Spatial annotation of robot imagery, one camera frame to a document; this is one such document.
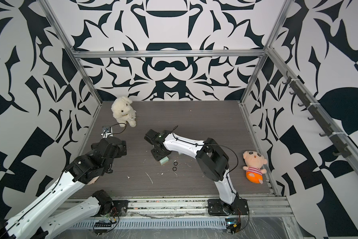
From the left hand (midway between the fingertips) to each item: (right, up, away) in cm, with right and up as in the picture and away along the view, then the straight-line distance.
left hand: (111, 140), depth 73 cm
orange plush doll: (+73, -13, +8) cm, 74 cm away
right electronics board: (+58, -40, -2) cm, 70 cm away
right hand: (+21, -10, +15) cm, 28 cm away
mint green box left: (+24, -13, +11) cm, 30 cm away
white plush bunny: (-2, +14, +21) cm, 25 cm away
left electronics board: (-5, -42, 0) cm, 42 cm away
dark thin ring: (+30, -17, +16) cm, 38 cm away
